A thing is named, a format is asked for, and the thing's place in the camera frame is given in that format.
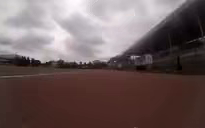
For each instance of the red running track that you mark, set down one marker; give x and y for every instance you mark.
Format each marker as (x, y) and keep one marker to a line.
(100, 100)

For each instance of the grandstand with roof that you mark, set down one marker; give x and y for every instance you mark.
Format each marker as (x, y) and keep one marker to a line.
(180, 40)

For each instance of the white kerb line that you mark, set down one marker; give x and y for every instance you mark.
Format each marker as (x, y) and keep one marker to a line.
(23, 75)

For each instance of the white box trailer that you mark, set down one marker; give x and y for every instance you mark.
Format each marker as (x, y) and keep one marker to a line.
(143, 60)

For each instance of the grass field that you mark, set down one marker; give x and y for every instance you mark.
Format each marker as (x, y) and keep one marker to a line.
(16, 69)

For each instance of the low long building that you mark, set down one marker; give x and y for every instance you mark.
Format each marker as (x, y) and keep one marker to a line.
(1, 59)

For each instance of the row of trees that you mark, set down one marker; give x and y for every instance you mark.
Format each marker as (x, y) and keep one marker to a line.
(66, 63)

